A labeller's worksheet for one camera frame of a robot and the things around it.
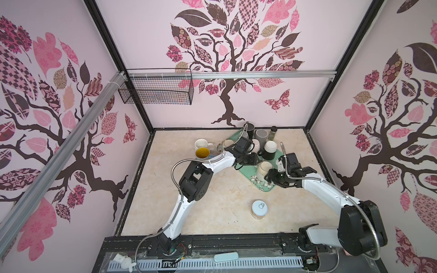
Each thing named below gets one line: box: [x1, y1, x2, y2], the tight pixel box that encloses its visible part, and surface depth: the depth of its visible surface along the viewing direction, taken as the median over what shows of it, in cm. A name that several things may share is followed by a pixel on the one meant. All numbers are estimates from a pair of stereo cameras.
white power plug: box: [112, 253, 137, 273], surface depth 69 cm
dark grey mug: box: [254, 128, 269, 144], surface depth 105 cm
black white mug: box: [257, 140, 278, 161], surface depth 102 cm
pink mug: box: [251, 138, 261, 154], surface depth 102 cm
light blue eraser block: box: [213, 251, 239, 263], surface depth 70 cm
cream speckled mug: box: [256, 160, 274, 182], surface depth 92 cm
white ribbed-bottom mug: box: [194, 138, 215, 150], surface depth 105 cm
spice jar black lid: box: [267, 125, 278, 142], surface depth 112 cm
